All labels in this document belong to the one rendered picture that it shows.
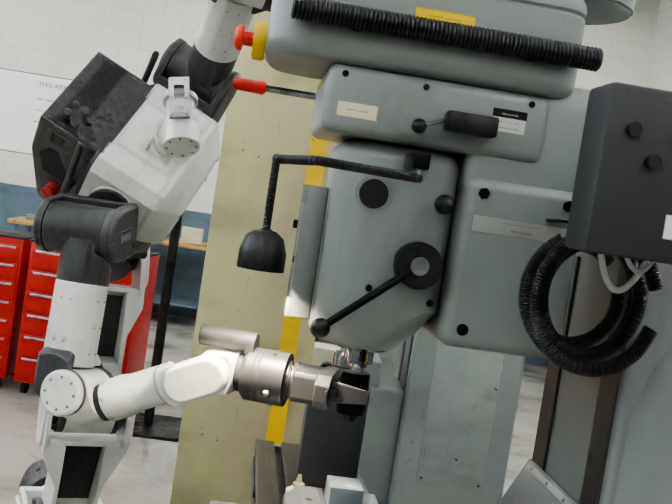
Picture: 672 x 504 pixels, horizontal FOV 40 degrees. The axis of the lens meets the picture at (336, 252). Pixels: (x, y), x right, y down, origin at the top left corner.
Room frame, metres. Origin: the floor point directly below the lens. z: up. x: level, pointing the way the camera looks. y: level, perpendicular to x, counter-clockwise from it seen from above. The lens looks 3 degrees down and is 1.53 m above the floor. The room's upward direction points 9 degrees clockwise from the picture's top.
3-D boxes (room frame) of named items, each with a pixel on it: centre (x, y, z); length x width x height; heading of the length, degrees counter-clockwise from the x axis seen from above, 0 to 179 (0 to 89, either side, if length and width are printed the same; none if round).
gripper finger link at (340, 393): (1.43, -0.06, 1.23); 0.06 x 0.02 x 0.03; 81
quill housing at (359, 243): (1.46, -0.07, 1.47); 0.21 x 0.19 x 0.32; 6
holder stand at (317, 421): (1.91, -0.05, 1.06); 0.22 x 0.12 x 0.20; 179
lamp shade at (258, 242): (1.37, 0.11, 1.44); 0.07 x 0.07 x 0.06
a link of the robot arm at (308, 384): (1.47, 0.03, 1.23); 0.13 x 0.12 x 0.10; 171
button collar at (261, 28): (1.44, 0.17, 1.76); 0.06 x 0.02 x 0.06; 6
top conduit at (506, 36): (1.32, -0.11, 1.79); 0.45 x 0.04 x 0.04; 96
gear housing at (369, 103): (1.46, -0.10, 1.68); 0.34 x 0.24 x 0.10; 96
